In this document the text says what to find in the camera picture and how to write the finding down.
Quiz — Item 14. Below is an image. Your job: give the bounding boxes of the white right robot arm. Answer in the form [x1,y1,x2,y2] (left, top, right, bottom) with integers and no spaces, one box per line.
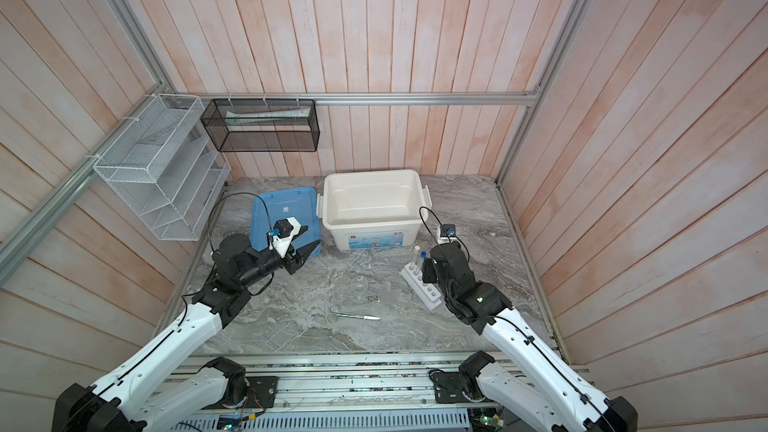
[422,242,638,431]

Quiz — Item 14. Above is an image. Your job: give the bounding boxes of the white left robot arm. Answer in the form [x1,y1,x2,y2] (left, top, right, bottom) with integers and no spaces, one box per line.
[51,217,320,431]

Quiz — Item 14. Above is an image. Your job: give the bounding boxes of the white test tube rack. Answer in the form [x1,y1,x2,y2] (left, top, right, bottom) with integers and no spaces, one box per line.
[400,262,443,311]

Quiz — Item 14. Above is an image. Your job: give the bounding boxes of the blue plastic bin lid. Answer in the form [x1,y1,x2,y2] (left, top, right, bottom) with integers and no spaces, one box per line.
[250,187,321,251]

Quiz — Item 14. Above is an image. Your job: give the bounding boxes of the white plastic storage bin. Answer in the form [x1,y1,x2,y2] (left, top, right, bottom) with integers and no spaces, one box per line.
[316,170,432,251]

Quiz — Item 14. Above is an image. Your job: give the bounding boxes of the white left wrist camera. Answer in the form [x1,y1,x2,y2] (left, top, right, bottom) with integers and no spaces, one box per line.
[267,217,302,256]

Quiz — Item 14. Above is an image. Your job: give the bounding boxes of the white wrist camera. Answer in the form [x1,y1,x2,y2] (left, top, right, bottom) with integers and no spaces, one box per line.
[437,224,458,244]
[267,217,302,256]

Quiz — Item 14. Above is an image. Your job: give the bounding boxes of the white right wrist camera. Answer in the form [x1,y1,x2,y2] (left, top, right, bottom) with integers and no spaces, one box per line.
[437,224,458,244]

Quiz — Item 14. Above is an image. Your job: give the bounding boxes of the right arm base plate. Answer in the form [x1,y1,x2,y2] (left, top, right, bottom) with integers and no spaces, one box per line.
[428,369,512,406]

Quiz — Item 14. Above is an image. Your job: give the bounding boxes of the black wire mesh basket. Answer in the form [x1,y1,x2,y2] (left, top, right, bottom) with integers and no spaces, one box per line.
[201,98,320,153]

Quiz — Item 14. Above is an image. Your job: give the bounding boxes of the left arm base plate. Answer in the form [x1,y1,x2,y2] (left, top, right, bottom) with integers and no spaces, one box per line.
[186,369,277,410]

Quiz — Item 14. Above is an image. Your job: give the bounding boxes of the white wire mesh shelf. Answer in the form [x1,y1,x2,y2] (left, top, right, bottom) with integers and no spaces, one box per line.
[94,95,231,242]

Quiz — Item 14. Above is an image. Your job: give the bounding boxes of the aluminium frame rail back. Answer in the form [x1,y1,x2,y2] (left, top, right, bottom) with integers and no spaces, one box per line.
[196,92,538,106]

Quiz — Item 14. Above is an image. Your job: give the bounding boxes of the aluminium frame rail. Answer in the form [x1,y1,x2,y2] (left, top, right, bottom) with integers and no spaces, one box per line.
[1,84,170,286]
[196,92,538,106]

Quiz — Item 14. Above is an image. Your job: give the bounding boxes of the aluminium frame rail left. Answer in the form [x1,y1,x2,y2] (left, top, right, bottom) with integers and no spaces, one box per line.
[1,84,170,286]

